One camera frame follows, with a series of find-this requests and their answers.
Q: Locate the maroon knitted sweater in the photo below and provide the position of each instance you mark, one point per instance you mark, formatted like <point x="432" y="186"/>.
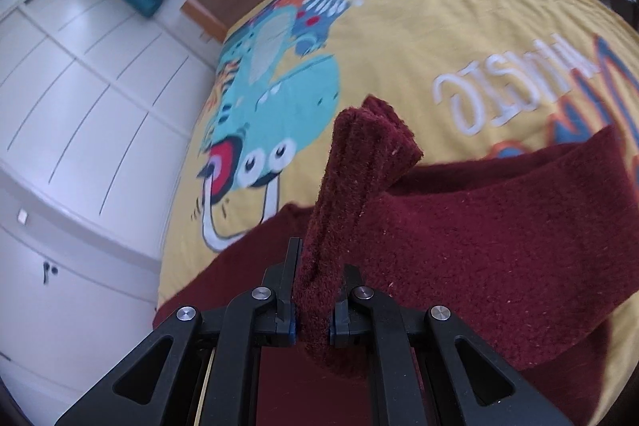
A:
<point x="474" y="246"/>

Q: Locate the yellow printed blanket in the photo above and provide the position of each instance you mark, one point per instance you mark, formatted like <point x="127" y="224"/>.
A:
<point x="424" y="31"/>

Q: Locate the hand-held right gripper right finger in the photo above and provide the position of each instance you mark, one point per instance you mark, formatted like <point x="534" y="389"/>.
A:
<point x="349" y="306"/>

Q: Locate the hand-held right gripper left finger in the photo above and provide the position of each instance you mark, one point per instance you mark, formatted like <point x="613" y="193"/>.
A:
<point x="284" y="301"/>

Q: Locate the white wardrobe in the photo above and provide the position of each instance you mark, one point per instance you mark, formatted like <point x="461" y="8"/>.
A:
<point x="75" y="106"/>

